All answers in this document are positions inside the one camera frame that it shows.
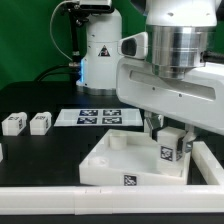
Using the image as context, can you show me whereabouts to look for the white sheet with fiducial tags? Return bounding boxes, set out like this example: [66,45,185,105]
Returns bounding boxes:
[55,108,143,127]

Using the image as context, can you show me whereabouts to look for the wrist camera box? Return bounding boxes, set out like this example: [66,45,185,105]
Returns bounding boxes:
[118,32,148,60]

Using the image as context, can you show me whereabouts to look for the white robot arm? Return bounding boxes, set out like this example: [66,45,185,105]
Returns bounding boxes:
[78,0,224,135]

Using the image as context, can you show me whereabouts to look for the black cables behind robot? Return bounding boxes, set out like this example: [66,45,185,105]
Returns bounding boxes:
[33,0,91,83]

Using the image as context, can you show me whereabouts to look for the white L-shaped obstacle fence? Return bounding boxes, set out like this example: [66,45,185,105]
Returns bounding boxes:
[0,141,224,216]

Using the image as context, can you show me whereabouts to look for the white block at left edge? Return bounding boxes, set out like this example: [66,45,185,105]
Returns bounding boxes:
[0,143,3,163]

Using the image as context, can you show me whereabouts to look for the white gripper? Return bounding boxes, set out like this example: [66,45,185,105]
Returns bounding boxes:
[116,57,224,153]

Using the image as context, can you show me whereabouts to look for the white square tabletop part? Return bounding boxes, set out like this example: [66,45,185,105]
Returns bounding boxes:
[79,129,191,186]

